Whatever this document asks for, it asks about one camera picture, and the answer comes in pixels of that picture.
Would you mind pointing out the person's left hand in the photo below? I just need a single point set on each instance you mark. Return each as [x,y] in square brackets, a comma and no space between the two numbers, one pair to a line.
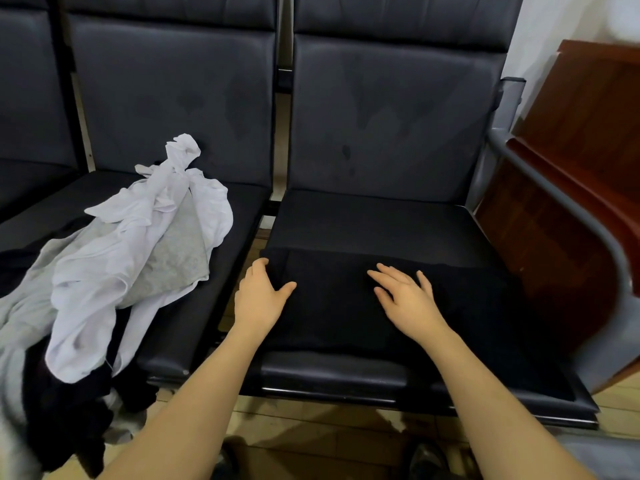
[258,305]

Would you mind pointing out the person's right hand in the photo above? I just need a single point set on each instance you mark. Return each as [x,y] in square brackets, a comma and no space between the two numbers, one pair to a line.
[412,307]

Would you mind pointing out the black t-shirt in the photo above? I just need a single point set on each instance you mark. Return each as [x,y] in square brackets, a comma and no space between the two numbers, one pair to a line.
[330,305]

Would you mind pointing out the pile of clothes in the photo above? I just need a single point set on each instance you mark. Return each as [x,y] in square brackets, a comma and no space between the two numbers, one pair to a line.
[110,275]

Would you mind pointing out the grey plastic storage bin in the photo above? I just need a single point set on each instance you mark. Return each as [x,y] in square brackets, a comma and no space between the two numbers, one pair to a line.
[600,457]

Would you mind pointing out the person's left forearm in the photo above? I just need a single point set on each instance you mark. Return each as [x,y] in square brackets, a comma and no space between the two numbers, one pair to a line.
[185,415]

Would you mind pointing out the person's right forearm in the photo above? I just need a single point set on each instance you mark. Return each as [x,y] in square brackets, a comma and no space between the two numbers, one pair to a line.
[505,420]

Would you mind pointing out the person's black shoe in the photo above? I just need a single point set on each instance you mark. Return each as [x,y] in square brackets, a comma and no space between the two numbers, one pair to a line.
[428,461]
[228,460]

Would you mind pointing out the black leather bench seat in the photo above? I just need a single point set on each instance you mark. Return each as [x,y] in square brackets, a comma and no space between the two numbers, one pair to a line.
[390,115]
[35,85]
[170,75]

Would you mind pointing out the brown wooden bench armrest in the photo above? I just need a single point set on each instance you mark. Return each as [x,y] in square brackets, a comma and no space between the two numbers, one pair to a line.
[600,200]

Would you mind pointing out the brown wooden desk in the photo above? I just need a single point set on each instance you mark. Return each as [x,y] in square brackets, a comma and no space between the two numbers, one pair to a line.
[590,105]

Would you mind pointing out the white plastic tray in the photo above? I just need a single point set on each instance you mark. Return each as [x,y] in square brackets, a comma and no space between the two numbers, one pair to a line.
[622,15]

